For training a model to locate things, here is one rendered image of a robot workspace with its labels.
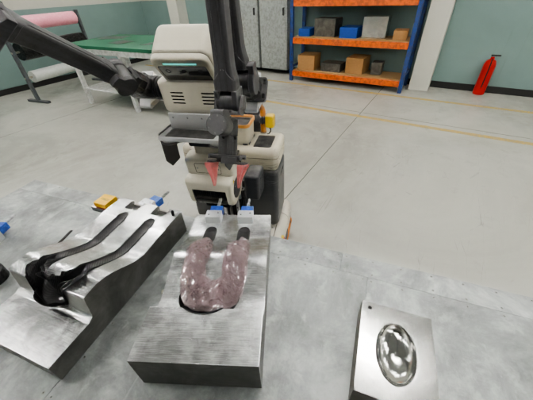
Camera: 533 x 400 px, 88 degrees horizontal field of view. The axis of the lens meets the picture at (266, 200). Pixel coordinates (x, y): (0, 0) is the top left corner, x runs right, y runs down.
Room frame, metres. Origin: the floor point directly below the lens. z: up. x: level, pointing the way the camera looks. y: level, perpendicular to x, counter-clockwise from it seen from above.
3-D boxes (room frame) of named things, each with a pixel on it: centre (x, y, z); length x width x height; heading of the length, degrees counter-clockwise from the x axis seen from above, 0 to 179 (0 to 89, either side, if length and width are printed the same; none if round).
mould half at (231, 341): (0.48, 0.14, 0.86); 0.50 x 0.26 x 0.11; 175
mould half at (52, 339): (0.53, 0.50, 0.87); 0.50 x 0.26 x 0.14; 158
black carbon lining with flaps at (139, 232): (0.54, 0.49, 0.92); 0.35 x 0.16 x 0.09; 158
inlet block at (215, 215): (0.75, 0.18, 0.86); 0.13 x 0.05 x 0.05; 175
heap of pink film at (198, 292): (0.48, 0.14, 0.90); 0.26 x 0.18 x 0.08; 175
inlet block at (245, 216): (0.75, 0.07, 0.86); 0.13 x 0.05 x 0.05; 175
